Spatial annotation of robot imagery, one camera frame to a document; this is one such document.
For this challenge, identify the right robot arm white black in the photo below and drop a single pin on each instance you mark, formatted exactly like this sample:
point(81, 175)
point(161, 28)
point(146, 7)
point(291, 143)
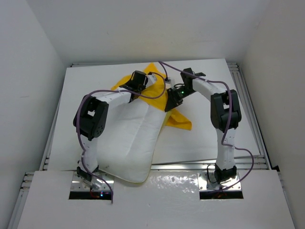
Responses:
point(225, 115)

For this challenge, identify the white front cover panel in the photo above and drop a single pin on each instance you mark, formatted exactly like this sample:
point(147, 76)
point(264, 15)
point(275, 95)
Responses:
point(167, 200)

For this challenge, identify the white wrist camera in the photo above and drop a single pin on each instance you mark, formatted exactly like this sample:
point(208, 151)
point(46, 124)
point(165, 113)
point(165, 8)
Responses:
point(170, 81)
point(151, 79)

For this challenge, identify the yellow pillowcase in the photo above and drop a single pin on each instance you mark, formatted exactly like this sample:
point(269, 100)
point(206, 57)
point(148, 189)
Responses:
point(174, 118)

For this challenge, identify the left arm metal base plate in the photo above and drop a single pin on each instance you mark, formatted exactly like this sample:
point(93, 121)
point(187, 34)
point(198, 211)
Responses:
point(85, 190)

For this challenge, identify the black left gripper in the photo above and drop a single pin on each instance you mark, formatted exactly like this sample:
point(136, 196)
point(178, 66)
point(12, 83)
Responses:
point(143, 86)

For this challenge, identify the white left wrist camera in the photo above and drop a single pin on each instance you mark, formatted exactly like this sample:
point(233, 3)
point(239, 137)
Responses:
point(151, 79)

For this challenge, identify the white pillow with yellow edge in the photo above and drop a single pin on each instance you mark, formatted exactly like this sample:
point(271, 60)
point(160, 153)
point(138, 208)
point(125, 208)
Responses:
point(126, 146)

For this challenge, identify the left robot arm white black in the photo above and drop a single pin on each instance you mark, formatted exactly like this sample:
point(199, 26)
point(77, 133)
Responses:
point(92, 115)

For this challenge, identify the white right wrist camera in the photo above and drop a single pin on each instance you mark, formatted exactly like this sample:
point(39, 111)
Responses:
point(170, 81)

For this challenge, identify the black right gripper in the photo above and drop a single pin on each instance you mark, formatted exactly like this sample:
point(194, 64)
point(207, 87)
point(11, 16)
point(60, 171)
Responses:
point(173, 100)

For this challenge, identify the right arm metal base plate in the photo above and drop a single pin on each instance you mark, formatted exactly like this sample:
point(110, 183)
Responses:
point(210, 189)

